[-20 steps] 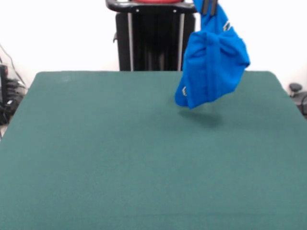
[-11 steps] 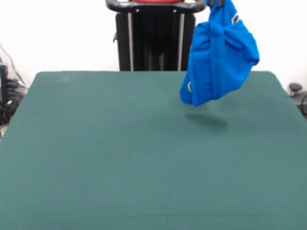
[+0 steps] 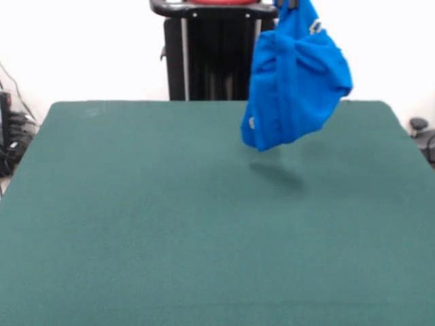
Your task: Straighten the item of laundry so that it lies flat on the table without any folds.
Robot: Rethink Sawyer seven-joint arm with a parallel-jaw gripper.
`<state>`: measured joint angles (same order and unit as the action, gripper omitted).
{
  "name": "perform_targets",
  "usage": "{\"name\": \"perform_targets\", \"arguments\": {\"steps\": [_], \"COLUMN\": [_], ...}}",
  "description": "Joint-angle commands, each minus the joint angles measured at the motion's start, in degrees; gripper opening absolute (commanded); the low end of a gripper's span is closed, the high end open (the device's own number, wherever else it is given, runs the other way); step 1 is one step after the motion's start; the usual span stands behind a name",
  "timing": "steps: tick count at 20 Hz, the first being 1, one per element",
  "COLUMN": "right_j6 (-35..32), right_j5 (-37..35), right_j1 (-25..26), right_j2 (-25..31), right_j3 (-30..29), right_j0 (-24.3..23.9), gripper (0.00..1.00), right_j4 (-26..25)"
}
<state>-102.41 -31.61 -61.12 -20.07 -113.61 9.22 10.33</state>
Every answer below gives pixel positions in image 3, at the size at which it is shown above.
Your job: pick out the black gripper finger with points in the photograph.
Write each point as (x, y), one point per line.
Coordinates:
(279, 2)
(294, 2)

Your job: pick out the blue t-shirt with white print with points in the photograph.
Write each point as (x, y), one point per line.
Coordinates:
(292, 85)

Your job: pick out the black electronics box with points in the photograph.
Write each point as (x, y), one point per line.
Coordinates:
(4, 115)

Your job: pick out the dark green table cloth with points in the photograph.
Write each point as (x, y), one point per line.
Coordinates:
(102, 244)

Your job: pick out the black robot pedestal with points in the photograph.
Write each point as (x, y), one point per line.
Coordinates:
(210, 54)

